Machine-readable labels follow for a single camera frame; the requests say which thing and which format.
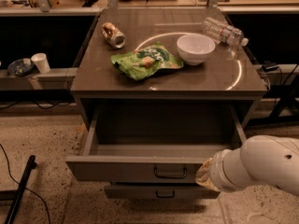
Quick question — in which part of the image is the black floor stand bar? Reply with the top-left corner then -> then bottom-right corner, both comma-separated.
0,155 -> 36,224

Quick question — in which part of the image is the white paper cup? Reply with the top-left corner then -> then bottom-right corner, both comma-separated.
31,53 -> 50,74

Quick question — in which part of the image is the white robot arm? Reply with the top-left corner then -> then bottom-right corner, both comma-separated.
195,135 -> 299,196

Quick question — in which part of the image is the black power adapter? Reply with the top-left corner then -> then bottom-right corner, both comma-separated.
262,61 -> 278,72

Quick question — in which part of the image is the grey lower drawer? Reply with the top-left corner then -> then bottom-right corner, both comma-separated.
104,185 -> 219,199

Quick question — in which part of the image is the black floor cable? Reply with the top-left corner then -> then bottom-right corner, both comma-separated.
0,143 -> 52,224

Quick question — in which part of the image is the white ceramic bowl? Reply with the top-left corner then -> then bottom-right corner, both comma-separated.
177,34 -> 216,65

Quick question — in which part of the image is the grey drawer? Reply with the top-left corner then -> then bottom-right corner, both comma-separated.
104,185 -> 219,199
66,102 -> 245,185

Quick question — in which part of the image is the dark round plate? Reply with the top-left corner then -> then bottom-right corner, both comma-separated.
7,58 -> 35,77

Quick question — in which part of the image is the clear plastic water bottle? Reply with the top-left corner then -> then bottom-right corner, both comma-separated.
202,17 -> 249,47

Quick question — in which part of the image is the grey low side shelf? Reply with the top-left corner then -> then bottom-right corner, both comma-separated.
0,67 -> 78,91

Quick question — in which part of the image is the green chip bag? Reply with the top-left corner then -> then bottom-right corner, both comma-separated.
110,42 -> 184,81

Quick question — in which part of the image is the crushed metal can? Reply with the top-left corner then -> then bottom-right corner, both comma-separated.
101,22 -> 126,49

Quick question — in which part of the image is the grey top drawer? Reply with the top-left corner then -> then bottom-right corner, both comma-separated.
66,102 -> 245,185

